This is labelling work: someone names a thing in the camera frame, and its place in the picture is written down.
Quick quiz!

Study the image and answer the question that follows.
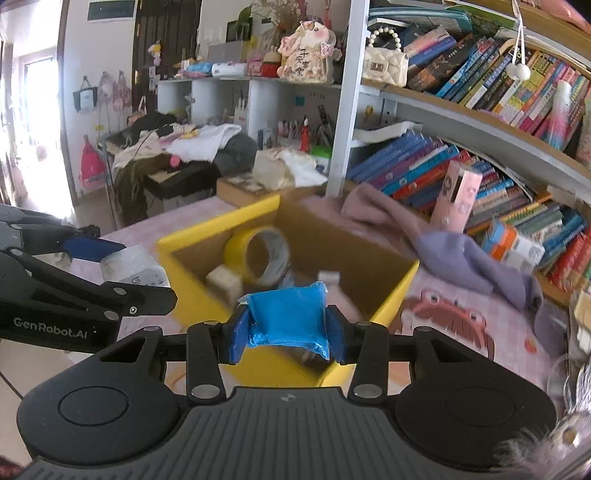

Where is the white cubby shelf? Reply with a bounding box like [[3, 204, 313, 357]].
[[156, 76, 345, 153]]

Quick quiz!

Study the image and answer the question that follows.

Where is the cream quilted handbag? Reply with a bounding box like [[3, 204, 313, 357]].
[[363, 26, 410, 88]]

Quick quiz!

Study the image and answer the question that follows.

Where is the blue plastic packet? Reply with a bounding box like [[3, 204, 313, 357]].
[[246, 281, 331, 361]]

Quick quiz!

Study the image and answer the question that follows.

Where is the hanging tote bag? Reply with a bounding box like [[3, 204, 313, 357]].
[[72, 76, 98, 114]]

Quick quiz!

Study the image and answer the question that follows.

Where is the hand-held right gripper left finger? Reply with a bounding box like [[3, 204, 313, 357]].
[[95, 305, 253, 401]]

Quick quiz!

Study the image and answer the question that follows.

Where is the wooden box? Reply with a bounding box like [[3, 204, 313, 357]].
[[216, 174, 324, 208]]

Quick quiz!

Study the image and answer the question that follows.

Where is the dark wooden door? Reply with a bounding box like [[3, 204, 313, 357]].
[[131, 0, 202, 126]]

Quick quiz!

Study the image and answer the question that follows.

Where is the white roll packet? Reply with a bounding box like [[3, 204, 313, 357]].
[[211, 62, 249, 78]]

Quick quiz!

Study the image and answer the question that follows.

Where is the purple cloth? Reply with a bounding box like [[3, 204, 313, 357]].
[[342, 182, 556, 357]]

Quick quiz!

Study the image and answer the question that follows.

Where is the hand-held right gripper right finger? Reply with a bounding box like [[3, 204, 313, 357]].
[[324, 305, 476, 401]]

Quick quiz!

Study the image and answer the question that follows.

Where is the white rectangular charger block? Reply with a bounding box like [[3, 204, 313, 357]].
[[205, 265, 244, 302]]

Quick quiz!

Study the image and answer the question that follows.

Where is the orange white carton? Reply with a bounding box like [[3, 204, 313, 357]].
[[488, 220, 547, 274]]

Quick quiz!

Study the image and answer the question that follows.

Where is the tall white bookshelf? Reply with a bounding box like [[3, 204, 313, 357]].
[[325, 0, 591, 308]]

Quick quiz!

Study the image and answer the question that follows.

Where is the pink carton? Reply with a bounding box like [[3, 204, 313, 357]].
[[431, 160, 484, 232]]

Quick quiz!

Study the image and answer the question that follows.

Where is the pink gradient tube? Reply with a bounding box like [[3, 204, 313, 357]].
[[544, 78, 579, 149]]

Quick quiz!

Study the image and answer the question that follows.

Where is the dark grey garment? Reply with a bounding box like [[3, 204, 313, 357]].
[[213, 133, 259, 175]]

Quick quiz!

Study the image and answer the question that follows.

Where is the cream cloth bundle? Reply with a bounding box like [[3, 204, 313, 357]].
[[253, 148, 329, 191]]

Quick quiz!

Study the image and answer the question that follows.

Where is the shelf row of colourful books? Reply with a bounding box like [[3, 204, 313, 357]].
[[405, 24, 591, 151]]

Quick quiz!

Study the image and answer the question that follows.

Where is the pink plush toy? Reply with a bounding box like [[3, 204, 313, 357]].
[[530, 0, 583, 22]]

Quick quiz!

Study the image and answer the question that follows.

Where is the pink hanging bag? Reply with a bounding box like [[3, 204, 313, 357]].
[[79, 135, 106, 191]]

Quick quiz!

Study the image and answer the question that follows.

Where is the white hanging pompom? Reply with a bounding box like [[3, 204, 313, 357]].
[[512, 0, 533, 80]]

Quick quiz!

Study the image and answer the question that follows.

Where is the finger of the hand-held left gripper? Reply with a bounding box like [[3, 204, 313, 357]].
[[0, 249, 179, 320], [0, 203, 127, 264]]

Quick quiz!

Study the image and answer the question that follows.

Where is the yellow tape roll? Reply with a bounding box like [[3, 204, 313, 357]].
[[224, 226, 293, 288]]

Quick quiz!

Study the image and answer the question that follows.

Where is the grey fluffy pompom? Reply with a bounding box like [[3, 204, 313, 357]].
[[495, 412, 591, 470]]

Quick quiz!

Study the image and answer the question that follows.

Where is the green wall sign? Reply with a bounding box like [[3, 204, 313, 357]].
[[87, 0, 137, 23]]

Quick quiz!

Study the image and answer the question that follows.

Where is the row of upright books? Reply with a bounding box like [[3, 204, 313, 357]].
[[345, 130, 591, 297]]

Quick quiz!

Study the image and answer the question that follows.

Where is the brown garment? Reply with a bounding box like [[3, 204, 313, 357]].
[[113, 157, 162, 228]]

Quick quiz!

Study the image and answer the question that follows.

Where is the pile of clothes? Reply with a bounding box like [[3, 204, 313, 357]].
[[113, 124, 245, 169]]

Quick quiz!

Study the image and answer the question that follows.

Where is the person's red clothing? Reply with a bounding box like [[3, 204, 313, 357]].
[[0, 455, 24, 480]]

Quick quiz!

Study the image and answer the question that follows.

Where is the dried flower bouquet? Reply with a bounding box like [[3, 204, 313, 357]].
[[237, 0, 302, 43]]

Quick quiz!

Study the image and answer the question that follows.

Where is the yellow cardboard box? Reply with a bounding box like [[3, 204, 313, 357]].
[[157, 194, 420, 389]]

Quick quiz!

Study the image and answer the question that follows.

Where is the white tissue pack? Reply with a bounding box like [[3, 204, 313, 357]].
[[99, 244, 171, 289]]

